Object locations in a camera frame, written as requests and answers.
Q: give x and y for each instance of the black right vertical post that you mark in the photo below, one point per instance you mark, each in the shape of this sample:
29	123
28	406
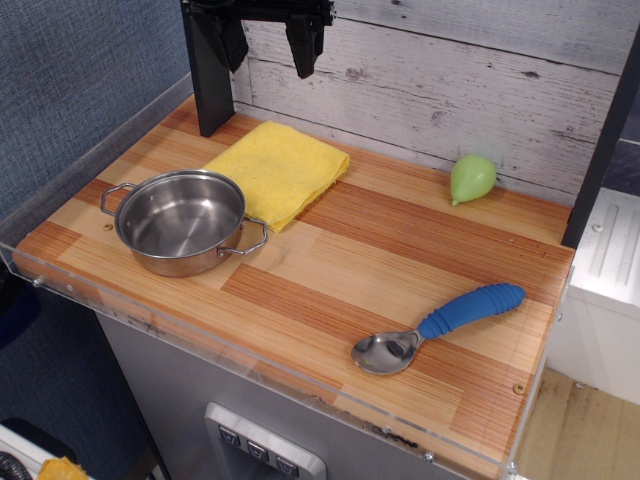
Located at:
613	126

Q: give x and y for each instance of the silver steel pot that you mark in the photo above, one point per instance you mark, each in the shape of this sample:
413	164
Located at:
181	223

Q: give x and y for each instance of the silver toy fridge cabinet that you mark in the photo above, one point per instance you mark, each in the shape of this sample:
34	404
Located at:
213	421

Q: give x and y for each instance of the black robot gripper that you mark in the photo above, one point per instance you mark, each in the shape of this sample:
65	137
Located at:
222	28

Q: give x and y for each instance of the black vertical post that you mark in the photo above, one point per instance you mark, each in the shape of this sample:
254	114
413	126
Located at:
210	79
613	126

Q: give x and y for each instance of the green pear-shaped toy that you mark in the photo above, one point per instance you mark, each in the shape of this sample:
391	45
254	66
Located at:
472	177

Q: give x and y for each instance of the blue-handled metal spoon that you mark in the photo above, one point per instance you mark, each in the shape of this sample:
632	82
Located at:
392	352

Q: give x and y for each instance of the white aluminium frame block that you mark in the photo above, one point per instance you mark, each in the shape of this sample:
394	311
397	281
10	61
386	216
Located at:
595	340

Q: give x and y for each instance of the clear acrylic table guard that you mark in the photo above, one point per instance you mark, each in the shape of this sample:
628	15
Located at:
378	252

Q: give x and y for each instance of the yellow folded cloth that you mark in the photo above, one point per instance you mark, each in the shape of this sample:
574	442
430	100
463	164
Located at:
280	171

